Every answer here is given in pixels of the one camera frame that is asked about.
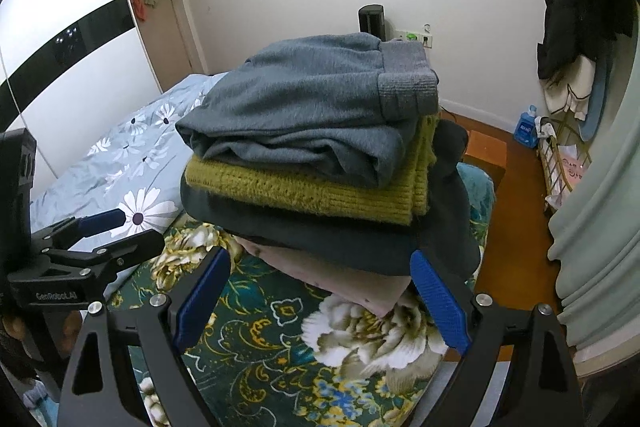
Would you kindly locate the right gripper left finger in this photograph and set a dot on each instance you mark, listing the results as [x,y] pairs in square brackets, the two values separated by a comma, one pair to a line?
[99,386]

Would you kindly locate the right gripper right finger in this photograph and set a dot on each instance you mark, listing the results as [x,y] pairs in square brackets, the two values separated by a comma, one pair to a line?
[541,386]

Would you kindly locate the grey sweatshirt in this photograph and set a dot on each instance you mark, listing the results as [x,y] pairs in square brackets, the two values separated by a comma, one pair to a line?
[344,107]

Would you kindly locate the hanging dark clothes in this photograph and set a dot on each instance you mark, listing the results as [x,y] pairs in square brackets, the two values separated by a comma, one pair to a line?
[576,57]

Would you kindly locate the left hand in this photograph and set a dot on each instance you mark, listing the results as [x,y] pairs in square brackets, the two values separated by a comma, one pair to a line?
[62,330]

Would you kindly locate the teal floral blanket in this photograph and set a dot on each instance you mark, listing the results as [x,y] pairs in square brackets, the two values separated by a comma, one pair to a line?
[277,351]

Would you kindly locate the dark folded garment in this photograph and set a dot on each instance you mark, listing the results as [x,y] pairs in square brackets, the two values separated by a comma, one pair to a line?
[445,230]

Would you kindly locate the light green curtain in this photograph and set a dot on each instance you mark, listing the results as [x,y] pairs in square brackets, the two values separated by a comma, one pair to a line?
[596,237]

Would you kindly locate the pink folded garment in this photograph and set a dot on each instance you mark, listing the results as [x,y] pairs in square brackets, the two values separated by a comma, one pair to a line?
[375,292]

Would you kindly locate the light blue floral duvet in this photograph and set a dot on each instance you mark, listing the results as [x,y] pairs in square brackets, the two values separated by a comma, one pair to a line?
[135,167]

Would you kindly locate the white wardrobe with black stripe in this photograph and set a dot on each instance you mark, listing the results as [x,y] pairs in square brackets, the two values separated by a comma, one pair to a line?
[70,71]

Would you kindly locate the blue detergent bottle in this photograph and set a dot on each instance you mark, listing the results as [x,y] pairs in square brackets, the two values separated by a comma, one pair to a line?
[525,131]

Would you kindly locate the olive green knit sweater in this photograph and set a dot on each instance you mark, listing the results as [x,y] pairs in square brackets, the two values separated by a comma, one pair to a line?
[398,202]

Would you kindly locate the wooden door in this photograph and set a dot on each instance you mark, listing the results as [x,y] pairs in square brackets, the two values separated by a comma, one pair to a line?
[163,41]

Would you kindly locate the black cylindrical speaker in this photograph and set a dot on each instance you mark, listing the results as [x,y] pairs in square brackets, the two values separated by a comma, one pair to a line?
[371,19]

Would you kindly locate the orange wooden bed frame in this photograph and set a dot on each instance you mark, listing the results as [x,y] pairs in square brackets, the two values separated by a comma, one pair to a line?
[487,153]

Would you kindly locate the gold wire rack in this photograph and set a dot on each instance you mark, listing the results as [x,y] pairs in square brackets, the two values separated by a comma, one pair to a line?
[564,158]

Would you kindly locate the white wall power strip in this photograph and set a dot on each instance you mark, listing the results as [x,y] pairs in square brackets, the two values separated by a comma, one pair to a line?
[423,36]

